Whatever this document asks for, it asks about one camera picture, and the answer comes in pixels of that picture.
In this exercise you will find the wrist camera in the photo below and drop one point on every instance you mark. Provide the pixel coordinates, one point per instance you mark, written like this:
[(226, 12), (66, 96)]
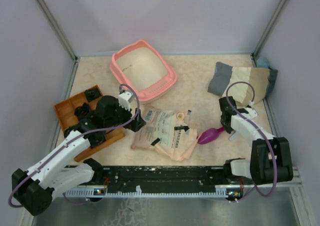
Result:
[(251, 111), (124, 100)]

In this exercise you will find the pink litter box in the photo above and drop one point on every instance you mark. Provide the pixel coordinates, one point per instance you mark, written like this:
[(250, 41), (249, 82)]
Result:
[(144, 69)]

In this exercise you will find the grey beige folded cloth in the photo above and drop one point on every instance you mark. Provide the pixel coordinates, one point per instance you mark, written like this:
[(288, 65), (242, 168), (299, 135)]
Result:
[(244, 84)]

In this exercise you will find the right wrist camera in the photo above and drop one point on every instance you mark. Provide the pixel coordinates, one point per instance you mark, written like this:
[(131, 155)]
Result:
[(251, 111)]

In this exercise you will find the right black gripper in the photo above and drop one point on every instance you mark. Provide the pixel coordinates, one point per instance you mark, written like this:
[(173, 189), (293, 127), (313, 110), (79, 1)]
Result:
[(227, 128)]

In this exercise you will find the orange compartment tray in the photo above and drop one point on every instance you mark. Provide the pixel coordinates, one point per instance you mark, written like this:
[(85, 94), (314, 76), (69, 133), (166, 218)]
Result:
[(70, 111)]

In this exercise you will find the purple plastic scoop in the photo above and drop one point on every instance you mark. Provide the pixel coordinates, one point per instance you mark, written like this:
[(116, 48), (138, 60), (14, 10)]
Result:
[(210, 135)]

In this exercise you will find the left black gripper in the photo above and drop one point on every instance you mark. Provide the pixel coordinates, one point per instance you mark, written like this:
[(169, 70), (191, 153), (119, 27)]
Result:
[(136, 124)]

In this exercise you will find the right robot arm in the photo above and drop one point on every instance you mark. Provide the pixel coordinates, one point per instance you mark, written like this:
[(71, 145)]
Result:
[(270, 156)]

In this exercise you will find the blue cloth in corner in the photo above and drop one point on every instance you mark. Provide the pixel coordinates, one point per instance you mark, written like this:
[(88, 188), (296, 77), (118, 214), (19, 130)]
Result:
[(262, 62)]

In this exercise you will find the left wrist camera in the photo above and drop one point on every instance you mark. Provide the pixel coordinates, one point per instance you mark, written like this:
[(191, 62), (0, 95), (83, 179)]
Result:
[(124, 100)]

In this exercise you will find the beige cat litter bag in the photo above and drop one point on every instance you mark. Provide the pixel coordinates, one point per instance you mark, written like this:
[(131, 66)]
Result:
[(166, 132)]

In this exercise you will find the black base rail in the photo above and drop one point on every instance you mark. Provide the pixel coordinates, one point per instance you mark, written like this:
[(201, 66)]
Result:
[(165, 179)]

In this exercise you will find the black part in tray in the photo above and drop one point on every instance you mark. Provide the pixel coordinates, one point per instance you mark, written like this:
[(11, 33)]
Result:
[(92, 94)]

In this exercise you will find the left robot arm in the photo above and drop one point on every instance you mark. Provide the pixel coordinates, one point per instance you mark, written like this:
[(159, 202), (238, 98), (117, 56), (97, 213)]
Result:
[(35, 188)]

